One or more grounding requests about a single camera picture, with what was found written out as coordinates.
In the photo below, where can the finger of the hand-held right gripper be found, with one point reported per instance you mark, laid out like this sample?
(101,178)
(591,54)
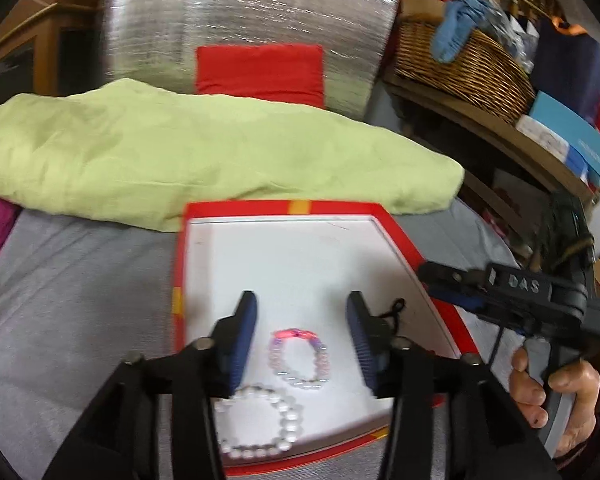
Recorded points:
(440,272)
(462,297)

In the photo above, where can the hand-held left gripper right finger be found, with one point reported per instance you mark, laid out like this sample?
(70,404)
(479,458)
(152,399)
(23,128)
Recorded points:
(360,340)

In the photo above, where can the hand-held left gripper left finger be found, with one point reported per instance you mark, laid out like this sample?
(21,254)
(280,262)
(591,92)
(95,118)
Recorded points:
(240,340)

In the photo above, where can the red box lid tray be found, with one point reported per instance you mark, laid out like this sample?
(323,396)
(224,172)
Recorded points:
(280,260)

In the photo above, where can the person's right hand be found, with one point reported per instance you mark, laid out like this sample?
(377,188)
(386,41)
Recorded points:
(582,385)

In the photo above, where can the wooden shelf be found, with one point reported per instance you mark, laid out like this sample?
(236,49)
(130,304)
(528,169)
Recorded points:
(480,120)

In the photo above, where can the blue cardboard box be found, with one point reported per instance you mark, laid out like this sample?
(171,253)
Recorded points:
(570,130)

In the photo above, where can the light green blanket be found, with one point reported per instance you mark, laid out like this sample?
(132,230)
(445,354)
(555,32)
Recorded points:
(180,150)

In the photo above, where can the wicker basket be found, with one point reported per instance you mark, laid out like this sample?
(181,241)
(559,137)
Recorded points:
(460,65)

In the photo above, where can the navy garment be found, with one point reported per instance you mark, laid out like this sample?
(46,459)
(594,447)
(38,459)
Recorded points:
(570,70)

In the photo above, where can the blue cloth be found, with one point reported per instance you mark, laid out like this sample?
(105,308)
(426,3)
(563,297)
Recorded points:
(452,35)

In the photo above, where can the orange hanger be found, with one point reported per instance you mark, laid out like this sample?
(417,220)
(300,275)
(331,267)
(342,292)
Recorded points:
(562,24)

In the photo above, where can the red cloth patch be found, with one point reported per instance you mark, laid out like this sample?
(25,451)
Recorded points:
(260,72)

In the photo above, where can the silver foil mat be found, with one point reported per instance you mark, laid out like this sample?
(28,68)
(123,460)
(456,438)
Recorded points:
(255,5)

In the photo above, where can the wooden cabinet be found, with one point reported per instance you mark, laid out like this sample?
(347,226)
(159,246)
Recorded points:
(45,25)

